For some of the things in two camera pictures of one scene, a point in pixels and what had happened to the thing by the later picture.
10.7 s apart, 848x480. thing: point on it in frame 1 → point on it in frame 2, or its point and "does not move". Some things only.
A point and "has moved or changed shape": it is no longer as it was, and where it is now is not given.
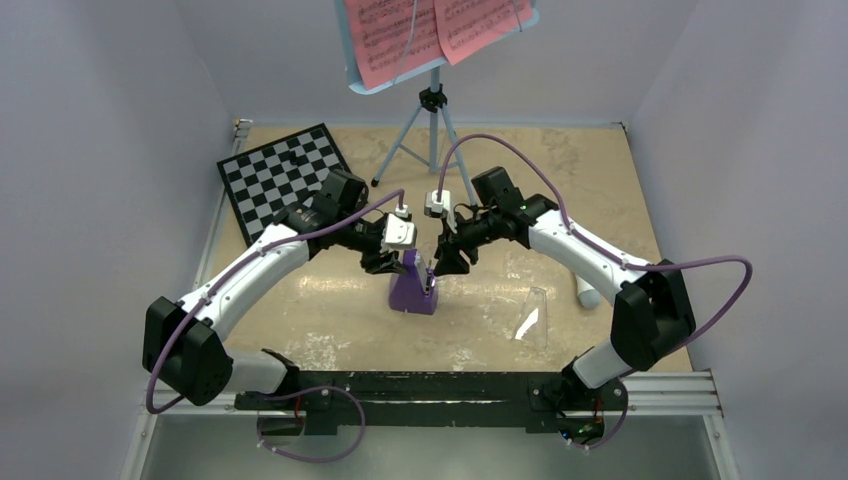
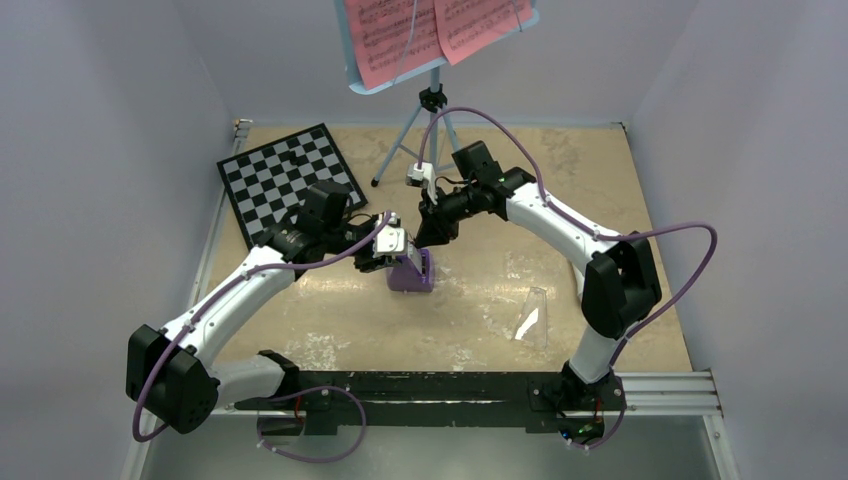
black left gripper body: [361, 238] does not move
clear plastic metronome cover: [532, 326] does not move
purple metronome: [414, 291] has moved or changed shape
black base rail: [365, 402] does not move
